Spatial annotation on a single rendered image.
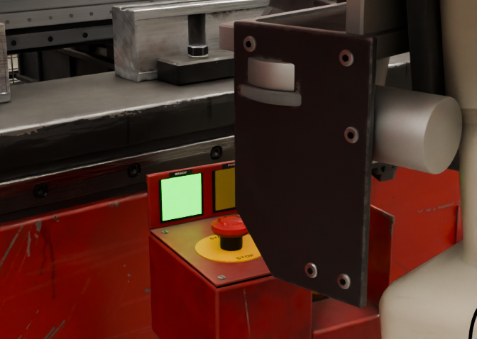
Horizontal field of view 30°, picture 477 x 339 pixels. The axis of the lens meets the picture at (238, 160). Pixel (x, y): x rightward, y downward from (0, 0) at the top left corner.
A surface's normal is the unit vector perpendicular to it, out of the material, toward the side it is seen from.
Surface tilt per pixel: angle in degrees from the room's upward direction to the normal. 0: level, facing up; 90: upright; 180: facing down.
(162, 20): 90
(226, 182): 90
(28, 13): 90
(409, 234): 90
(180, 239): 0
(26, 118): 0
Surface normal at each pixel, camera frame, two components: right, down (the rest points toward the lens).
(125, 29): -0.80, 0.18
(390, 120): -0.60, -0.20
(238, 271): 0.00, -0.96
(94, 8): 0.60, 0.23
